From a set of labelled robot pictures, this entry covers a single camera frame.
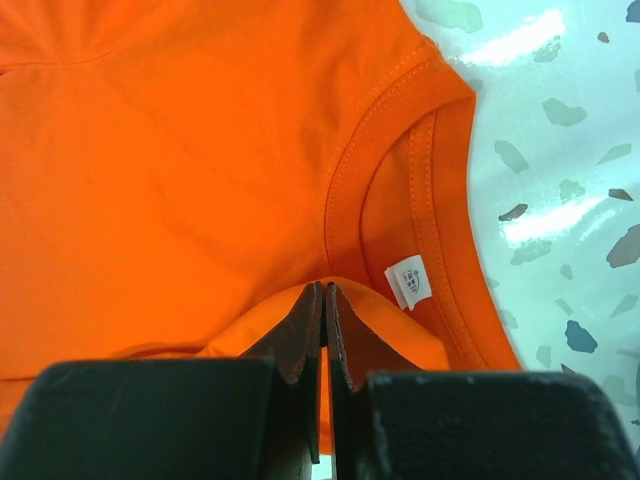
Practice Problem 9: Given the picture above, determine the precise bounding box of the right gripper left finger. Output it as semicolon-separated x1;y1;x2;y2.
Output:
1;283;323;479

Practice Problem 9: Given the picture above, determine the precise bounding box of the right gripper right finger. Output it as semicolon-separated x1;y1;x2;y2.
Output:
324;284;639;479

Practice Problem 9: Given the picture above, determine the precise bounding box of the orange t shirt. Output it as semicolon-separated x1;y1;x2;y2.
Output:
1;1;519;424

